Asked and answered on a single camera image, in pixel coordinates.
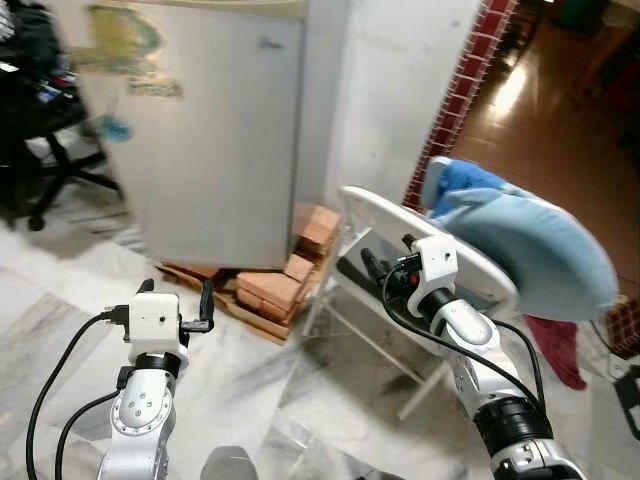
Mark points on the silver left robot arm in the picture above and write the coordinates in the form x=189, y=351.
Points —
x=140, y=410

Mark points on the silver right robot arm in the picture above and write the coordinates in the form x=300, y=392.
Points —
x=470, y=340

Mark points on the silver fridge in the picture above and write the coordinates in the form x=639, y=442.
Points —
x=220, y=170

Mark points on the small blue fridge item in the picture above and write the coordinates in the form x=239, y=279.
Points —
x=116, y=128

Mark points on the green yellow fridge sticker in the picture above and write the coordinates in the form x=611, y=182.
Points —
x=125, y=50

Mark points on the orange brick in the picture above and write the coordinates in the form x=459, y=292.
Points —
x=318, y=230
x=270, y=295

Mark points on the dark blue cloth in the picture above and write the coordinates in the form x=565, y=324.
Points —
x=465, y=180

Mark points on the light blue pillow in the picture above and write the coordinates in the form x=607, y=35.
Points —
x=540, y=255

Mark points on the grey robot leg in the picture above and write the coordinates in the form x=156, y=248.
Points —
x=228, y=465

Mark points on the black object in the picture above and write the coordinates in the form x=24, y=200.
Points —
x=628, y=400

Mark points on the dark red cloth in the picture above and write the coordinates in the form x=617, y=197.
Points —
x=558, y=350

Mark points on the black office chair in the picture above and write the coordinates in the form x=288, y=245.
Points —
x=40, y=110

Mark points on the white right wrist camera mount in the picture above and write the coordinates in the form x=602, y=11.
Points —
x=435, y=262

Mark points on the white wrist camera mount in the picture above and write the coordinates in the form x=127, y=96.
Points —
x=155, y=325
x=435, y=262

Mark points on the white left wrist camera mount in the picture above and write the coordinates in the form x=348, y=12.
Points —
x=155, y=325

